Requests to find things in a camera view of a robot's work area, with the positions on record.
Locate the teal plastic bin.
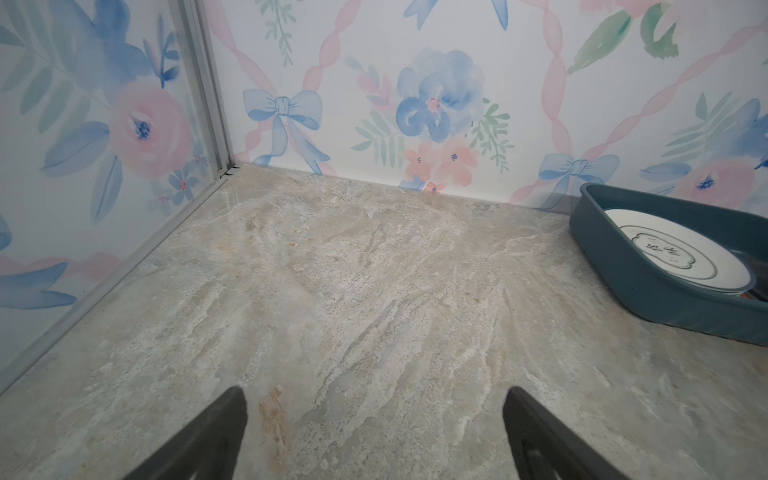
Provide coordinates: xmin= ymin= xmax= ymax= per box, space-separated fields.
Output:
xmin=569 ymin=183 xmax=767 ymax=346

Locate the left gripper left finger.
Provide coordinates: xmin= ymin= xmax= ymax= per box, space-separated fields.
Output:
xmin=125 ymin=386 xmax=248 ymax=480

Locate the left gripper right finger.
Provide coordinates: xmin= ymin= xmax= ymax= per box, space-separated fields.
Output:
xmin=502 ymin=386 xmax=627 ymax=479

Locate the white plate clover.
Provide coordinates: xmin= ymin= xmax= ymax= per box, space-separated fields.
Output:
xmin=605 ymin=209 xmax=756 ymax=295

